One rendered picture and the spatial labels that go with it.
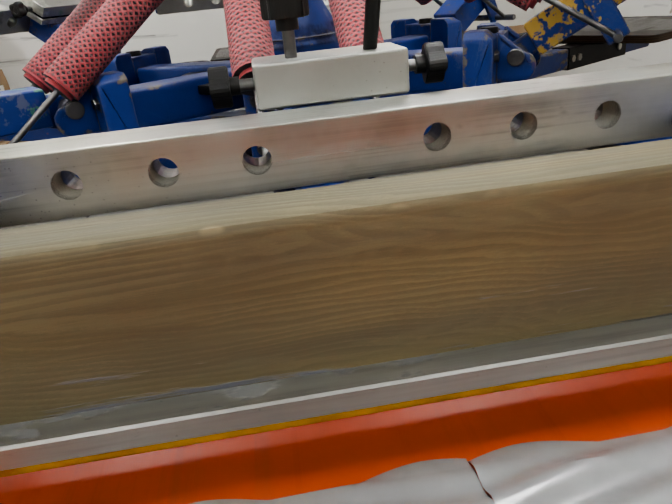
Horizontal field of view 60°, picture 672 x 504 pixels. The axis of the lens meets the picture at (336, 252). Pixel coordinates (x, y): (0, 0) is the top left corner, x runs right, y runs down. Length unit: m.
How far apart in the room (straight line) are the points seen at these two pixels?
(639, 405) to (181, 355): 0.19
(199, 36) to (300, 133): 3.93
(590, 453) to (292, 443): 0.12
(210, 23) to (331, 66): 3.87
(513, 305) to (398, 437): 0.07
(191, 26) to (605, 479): 4.22
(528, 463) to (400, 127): 0.27
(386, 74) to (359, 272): 0.30
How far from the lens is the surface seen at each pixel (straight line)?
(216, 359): 0.22
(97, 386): 0.23
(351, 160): 0.44
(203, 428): 0.22
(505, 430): 0.26
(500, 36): 0.90
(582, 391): 0.28
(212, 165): 0.43
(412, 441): 0.25
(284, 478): 0.24
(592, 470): 0.24
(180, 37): 4.36
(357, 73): 0.48
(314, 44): 0.97
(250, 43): 0.66
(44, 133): 1.43
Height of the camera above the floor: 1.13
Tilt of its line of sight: 25 degrees down
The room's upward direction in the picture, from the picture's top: 6 degrees counter-clockwise
